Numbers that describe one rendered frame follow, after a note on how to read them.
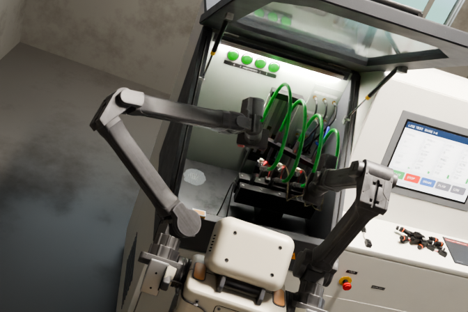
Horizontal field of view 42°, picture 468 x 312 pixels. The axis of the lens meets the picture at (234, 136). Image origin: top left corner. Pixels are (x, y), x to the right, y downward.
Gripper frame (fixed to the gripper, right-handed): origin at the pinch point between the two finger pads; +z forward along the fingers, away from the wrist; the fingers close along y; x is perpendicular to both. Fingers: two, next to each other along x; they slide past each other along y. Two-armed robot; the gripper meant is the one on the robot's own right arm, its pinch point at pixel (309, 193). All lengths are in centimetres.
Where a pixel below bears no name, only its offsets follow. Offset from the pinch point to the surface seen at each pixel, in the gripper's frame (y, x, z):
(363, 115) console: 43.1, -13.3, 17.7
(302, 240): -12.6, -7.1, 22.4
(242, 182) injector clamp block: 2.1, 21.8, 32.0
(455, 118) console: 56, -49, 16
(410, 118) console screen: 48, -31, 15
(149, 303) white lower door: -55, 39, 49
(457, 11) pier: 201, -83, 155
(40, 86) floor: 56, 173, 216
